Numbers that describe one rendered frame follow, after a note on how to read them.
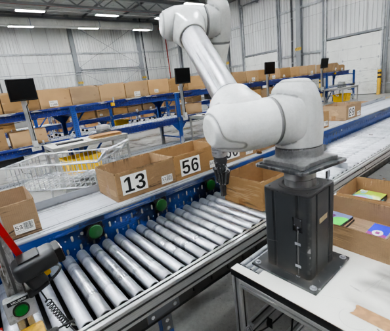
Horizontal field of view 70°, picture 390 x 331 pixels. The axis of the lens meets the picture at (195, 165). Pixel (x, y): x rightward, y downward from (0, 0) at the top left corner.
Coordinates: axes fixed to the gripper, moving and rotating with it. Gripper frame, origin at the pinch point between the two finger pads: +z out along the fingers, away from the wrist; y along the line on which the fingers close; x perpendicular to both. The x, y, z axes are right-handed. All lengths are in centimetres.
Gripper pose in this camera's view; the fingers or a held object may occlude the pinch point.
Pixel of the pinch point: (223, 190)
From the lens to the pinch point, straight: 163.3
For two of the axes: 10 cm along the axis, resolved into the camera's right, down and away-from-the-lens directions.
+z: 1.2, 9.6, 2.7
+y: 6.3, 1.4, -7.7
